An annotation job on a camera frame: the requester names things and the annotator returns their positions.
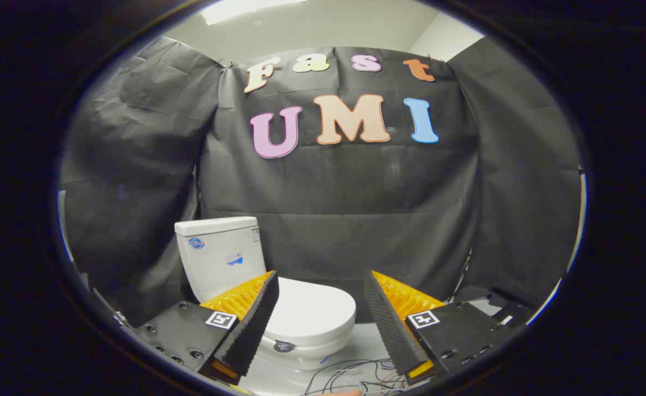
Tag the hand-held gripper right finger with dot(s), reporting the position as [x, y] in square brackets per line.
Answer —
[384, 324]

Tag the black backdrop cloth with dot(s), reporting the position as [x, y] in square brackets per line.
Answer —
[344, 187]

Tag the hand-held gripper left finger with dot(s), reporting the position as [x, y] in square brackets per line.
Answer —
[257, 319]

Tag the black box with white label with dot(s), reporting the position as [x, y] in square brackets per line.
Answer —
[512, 313]

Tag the black round lid knob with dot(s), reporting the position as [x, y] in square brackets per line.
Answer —
[284, 346]

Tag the white toilet lid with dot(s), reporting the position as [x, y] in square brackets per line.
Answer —
[314, 311]

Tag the white toilet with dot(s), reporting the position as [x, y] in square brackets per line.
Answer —
[221, 258]

